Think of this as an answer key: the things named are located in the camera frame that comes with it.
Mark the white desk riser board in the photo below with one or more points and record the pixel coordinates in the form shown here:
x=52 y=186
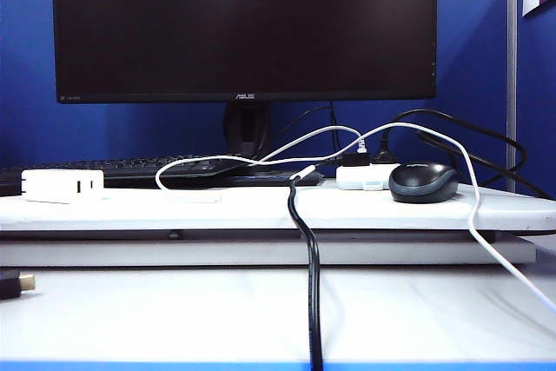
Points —
x=130 y=214

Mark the black rubber riser foot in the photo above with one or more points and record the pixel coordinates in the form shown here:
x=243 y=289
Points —
x=490 y=237

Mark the white charging base block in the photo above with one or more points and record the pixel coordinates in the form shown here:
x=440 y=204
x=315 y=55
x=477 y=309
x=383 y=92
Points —
x=52 y=186

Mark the silver partition post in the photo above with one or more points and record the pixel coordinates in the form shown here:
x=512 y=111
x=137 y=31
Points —
x=512 y=84

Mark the white power strip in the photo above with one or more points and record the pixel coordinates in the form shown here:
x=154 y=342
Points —
x=356 y=177

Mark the black monitor stand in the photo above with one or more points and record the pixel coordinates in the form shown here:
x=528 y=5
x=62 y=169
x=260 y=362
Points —
x=247 y=127

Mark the blue partition panel with sign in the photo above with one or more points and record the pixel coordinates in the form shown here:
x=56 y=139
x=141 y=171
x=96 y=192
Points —
x=538 y=106

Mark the black grey computer mouse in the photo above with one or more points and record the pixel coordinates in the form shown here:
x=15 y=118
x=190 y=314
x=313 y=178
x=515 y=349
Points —
x=423 y=184

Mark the wide blue partition panel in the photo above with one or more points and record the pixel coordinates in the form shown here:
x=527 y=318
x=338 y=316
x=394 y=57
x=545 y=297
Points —
x=473 y=62

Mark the black ASUS computer monitor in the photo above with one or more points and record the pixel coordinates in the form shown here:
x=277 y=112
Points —
x=243 y=28

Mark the black gold HDMI plug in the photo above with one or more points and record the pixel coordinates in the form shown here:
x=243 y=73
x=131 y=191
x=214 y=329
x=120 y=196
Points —
x=11 y=284

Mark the black computer keyboard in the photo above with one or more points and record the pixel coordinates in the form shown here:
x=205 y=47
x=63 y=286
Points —
x=130 y=167

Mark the black plug adapter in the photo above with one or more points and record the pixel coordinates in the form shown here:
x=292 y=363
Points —
x=354 y=159

